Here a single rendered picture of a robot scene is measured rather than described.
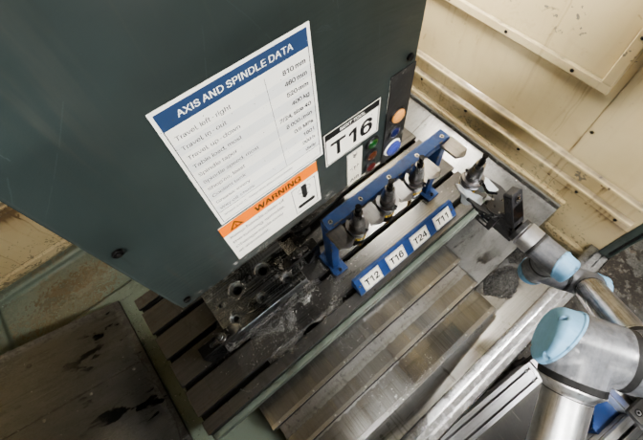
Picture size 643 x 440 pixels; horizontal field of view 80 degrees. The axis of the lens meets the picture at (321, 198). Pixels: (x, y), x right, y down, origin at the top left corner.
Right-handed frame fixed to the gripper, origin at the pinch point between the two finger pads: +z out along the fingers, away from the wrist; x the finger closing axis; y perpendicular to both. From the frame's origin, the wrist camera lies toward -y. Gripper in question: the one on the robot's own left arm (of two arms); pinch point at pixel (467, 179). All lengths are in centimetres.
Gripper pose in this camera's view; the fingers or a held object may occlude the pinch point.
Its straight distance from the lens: 117.3
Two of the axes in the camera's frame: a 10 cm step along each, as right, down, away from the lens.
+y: 0.4, 4.7, 8.8
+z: -6.3, -6.8, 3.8
